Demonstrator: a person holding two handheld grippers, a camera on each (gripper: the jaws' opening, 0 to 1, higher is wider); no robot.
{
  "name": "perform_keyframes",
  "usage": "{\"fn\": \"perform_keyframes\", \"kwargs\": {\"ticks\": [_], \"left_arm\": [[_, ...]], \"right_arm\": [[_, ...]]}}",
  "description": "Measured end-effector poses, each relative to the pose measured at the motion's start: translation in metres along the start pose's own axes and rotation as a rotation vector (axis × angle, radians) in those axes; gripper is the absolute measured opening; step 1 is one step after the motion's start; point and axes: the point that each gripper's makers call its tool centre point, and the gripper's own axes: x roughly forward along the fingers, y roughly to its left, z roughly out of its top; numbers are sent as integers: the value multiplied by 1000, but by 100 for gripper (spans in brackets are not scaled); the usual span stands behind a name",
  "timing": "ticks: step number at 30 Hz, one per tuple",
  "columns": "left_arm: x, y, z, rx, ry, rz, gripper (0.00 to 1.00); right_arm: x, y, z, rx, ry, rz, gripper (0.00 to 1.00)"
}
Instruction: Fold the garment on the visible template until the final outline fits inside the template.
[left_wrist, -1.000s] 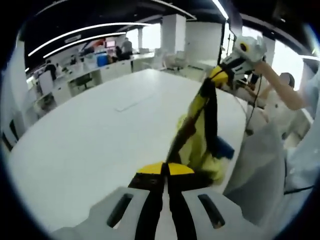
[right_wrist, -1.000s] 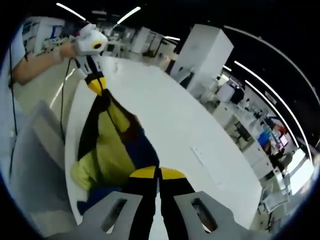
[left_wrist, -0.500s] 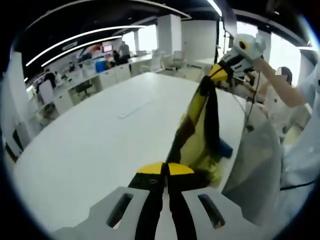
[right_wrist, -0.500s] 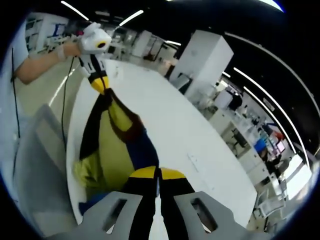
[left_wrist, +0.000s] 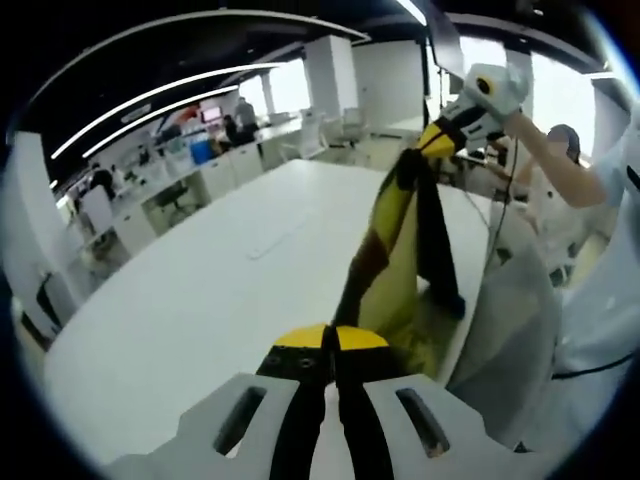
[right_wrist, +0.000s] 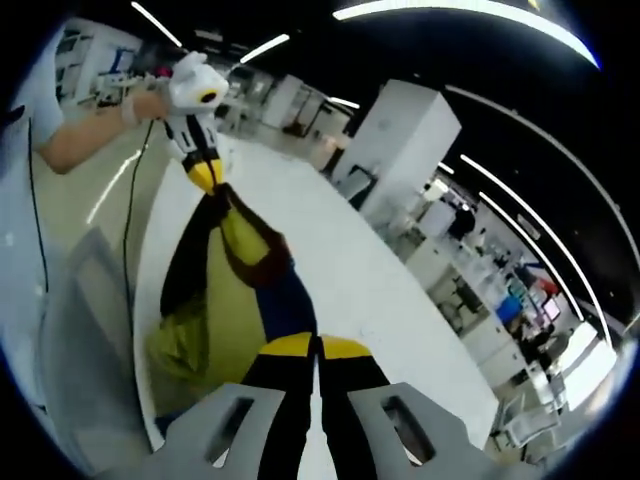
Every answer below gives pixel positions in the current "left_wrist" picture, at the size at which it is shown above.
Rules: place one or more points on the long ceiling light strip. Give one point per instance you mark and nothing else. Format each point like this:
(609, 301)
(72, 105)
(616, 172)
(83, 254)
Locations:
(225, 70)
(220, 91)

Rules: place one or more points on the black tripod stand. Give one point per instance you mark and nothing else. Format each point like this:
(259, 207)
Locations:
(427, 85)

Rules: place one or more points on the yellow garment with blue sleeve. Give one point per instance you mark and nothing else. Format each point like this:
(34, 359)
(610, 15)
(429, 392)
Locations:
(395, 260)

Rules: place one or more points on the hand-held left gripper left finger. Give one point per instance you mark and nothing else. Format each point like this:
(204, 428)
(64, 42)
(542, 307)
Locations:
(220, 440)

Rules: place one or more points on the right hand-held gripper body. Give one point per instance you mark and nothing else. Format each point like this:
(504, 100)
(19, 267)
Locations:
(495, 92)

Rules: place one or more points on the blue bin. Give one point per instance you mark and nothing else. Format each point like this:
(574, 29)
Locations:
(200, 151)

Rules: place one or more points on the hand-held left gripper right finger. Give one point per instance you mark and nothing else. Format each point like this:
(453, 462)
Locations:
(400, 440)

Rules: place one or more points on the dark hanging panel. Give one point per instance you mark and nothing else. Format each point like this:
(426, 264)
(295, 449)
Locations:
(445, 35)

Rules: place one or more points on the white office desk row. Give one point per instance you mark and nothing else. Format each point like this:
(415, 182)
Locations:
(235, 167)

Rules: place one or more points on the group of white office chairs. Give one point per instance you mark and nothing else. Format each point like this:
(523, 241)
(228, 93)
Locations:
(340, 130)

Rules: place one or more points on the white square pillar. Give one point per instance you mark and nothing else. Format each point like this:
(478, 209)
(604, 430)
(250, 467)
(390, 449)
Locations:
(35, 225)
(330, 75)

